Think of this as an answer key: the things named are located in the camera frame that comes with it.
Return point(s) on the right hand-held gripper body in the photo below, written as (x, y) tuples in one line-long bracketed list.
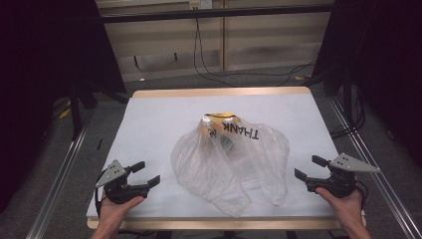
[(338, 184)]

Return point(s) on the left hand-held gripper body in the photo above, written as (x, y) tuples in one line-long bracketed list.
[(116, 191)]

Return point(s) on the clear printed plastic bag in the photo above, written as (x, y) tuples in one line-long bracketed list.
[(212, 172)]

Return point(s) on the orange juice bottle white cap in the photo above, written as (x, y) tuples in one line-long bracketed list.
[(206, 125), (228, 142)]

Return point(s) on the person's left hand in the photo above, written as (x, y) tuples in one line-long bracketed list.
[(112, 214)]

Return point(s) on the person's right hand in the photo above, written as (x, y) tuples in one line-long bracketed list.
[(348, 209)]

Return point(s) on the white table mat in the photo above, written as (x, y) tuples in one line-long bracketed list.
[(152, 126)]

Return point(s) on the small black floor piece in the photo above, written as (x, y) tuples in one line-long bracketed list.
[(99, 144)]

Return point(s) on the black metal stand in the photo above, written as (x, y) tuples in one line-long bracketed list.
[(75, 113)]

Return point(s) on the yellow floor tape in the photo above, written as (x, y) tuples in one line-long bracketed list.
[(65, 113)]

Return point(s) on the wooden table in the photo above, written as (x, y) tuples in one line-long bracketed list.
[(219, 91)]

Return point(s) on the black curtain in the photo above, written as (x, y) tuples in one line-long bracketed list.
[(384, 66), (40, 83)]

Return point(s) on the black horizontal beam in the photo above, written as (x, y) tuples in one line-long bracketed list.
[(215, 13)]

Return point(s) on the metal floor rail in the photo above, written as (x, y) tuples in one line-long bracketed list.
[(391, 195), (56, 189)]

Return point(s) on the white wall power outlet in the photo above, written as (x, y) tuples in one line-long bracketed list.
[(200, 4)]

